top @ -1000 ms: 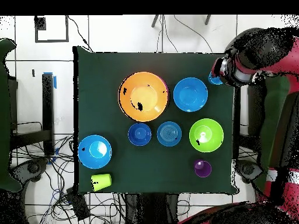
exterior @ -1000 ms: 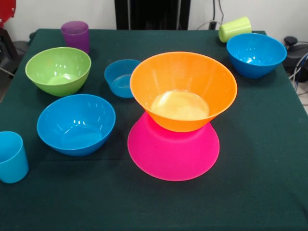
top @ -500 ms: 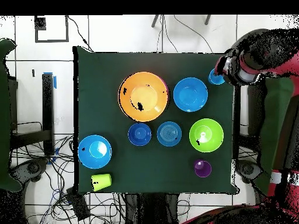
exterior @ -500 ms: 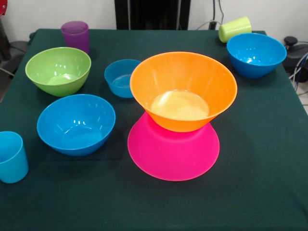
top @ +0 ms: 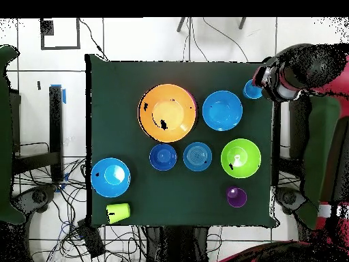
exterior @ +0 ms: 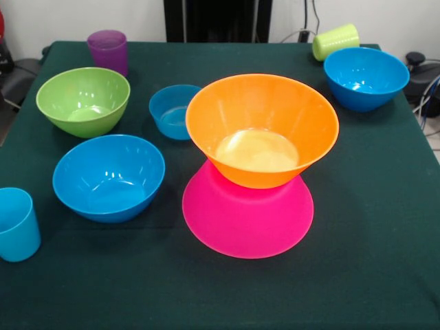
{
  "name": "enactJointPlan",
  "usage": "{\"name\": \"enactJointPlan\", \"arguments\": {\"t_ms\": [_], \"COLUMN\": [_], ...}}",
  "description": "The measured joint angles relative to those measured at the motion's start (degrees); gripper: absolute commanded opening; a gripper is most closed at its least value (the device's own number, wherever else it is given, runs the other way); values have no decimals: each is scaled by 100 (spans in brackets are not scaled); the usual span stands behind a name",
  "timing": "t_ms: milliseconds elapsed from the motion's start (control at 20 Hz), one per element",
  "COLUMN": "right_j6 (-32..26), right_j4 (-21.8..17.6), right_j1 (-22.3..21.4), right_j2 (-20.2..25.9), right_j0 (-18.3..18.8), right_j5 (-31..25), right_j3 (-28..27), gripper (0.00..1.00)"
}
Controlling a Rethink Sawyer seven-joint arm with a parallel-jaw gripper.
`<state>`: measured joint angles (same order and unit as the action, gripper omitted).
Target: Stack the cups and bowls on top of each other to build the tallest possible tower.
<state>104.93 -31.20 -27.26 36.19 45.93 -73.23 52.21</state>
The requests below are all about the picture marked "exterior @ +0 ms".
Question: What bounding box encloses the orange bowl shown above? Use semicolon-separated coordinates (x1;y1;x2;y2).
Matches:
185;73;340;189

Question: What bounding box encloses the black hanging cable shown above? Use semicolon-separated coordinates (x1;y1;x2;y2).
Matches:
311;0;322;32

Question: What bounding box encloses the yellow-green cup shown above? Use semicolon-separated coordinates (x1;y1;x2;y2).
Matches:
311;23;361;63

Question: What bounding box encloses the purple cup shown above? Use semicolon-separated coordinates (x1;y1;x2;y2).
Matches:
86;30;129;78

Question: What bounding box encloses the grey chair base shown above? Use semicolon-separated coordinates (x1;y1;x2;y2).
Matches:
404;51;440;118
0;56;44;104

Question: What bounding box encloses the lime green bowl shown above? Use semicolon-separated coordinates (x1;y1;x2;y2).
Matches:
35;67;131;139

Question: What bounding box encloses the small light blue bowl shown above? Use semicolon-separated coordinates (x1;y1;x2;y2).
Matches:
148;84;204;141

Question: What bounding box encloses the dark green tablecloth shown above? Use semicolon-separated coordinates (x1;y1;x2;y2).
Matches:
0;40;440;330

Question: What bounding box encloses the large blue bowl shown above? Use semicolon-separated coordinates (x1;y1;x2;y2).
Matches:
323;47;411;113
52;134;166;224

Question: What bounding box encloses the light blue cup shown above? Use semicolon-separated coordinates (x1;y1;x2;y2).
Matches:
0;187;42;263

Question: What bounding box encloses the pink bowl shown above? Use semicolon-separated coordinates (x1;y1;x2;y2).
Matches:
181;159;315;260

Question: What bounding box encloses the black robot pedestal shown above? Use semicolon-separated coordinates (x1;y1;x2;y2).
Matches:
163;0;273;44

